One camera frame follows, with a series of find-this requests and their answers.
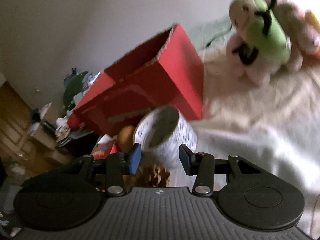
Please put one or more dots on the brown wooden cabinet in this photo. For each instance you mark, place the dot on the brown wooden cabinet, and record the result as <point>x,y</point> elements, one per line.
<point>35,153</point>

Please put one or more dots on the blue patterned white cup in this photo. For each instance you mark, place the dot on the blue patterned white cup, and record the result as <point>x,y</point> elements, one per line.
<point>161,132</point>

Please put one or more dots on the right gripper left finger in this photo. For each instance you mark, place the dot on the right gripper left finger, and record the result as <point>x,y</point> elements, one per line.
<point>120,164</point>

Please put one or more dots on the green pink plush toy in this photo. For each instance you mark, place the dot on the green pink plush toy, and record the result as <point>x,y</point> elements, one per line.
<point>270,34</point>

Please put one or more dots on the cream fluffy blanket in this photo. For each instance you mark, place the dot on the cream fluffy blanket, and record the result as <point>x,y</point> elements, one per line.
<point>275,127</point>

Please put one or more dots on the red round object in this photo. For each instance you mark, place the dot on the red round object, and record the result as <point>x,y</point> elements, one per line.
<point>74,123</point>

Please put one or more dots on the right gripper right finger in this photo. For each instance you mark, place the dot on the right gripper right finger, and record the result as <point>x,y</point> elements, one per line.
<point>201,165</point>

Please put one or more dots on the red cardboard box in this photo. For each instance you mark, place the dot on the red cardboard box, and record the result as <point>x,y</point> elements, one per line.
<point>164,70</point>

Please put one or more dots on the tan wooden knob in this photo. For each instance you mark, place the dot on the tan wooden knob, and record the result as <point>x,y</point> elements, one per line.
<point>125,138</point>

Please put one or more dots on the dark green board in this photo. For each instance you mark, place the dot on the dark green board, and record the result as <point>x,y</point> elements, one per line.
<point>74,87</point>

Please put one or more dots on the brown pine cone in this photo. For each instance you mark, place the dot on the brown pine cone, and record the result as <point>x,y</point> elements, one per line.
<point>154,176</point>

